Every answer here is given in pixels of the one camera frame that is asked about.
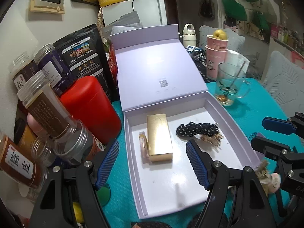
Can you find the white mini fridge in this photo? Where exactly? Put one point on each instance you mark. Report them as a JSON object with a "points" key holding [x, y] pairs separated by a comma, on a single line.
{"points": [[150, 12]]}

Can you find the red plastic canister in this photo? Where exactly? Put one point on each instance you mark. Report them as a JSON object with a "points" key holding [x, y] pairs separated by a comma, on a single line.
{"points": [[86, 101]]}

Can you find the clear jar red powder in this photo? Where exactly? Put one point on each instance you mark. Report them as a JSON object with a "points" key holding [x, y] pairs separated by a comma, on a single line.
{"points": [[77, 145]]}

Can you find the metal spoon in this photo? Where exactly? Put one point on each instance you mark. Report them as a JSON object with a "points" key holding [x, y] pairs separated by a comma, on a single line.
{"points": [[231, 83]]}

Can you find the clear jar brown label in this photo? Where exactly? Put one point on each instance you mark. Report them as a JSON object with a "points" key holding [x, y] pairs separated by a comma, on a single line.
{"points": [[42, 103]]}

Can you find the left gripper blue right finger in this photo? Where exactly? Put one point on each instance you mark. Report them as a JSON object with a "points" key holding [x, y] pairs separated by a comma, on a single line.
{"points": [[201, 163]]}

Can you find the clear jar white label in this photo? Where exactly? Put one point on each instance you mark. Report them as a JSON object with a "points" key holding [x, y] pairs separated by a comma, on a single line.
{"points": [[22, 69]]}

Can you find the black polka dot scrunchie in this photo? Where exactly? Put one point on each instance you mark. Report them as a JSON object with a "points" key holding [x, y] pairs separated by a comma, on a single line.
{"points": [[191, 129]]}

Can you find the green label dark jar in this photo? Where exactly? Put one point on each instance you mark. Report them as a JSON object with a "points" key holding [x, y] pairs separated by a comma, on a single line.
{"points": [[104, 195]]}

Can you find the glass mug with cartoon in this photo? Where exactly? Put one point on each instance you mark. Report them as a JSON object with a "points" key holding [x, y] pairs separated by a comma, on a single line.
{"points": [[229, 84]]}

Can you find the dark blue label jar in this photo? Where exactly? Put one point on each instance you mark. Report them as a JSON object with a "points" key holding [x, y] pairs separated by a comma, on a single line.
{"points": [[56, 72]]}

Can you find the pink oval hair clip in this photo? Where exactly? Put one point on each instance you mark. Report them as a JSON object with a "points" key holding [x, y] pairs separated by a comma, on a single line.
{"points": [[274, 183]]}

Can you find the white thermos bottle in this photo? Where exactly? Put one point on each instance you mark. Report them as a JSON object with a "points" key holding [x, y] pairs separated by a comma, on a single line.
{"points": [[188, 36]]}

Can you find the clear jar orange peel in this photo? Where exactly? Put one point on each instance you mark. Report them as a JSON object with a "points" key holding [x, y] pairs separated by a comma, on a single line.
{"points": [[20, 167]]}

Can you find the pink paper cup stack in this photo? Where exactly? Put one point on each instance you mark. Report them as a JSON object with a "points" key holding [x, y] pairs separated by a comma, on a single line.
{"points": [[216, 50]]}

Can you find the gold rectangular box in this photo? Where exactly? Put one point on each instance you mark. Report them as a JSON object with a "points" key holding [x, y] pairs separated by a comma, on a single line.
{"points": [[160, 147]]}

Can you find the grey leaf pattern chair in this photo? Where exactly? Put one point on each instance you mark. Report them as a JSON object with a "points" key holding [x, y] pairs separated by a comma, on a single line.
{"points": [[284, 82]]}

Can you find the yellow lemon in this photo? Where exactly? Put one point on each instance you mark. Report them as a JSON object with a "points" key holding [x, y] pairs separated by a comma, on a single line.
{"points": [[78, 212]]}

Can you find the green tote bag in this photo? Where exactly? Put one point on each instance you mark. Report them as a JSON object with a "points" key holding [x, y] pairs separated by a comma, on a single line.
{"points": [[234, 10]]}

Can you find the yellow pear on cups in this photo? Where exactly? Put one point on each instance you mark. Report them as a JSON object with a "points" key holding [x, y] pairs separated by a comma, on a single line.
{"points": [[220, 34]]}

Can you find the beige hair claw clip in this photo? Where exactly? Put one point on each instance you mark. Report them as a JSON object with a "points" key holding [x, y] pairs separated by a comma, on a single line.
{"points": [[263, 175]]}

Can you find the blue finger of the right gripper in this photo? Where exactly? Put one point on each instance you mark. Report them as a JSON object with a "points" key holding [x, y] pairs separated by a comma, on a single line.
{"points": [[260, 144], [279, 126]]}

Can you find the black snack pouch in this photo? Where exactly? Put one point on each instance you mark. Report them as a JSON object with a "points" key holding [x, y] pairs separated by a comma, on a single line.
{"points": [[83, 53]]}

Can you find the lavender open gift box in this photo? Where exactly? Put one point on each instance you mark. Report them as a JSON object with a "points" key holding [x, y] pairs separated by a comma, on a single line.
{"points": [[156, 75]]}

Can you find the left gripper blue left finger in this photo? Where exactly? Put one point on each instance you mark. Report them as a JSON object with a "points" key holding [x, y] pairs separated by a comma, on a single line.
{"points": [[104, 162]]}

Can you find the small gold metal hair clip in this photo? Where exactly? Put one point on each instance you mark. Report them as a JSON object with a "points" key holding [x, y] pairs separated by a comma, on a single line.
{"points": [[215, 139]]}

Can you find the teal bubble mailer mat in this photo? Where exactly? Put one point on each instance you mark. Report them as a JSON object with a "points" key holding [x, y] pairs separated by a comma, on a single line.
{"points": [[249, 113]]}

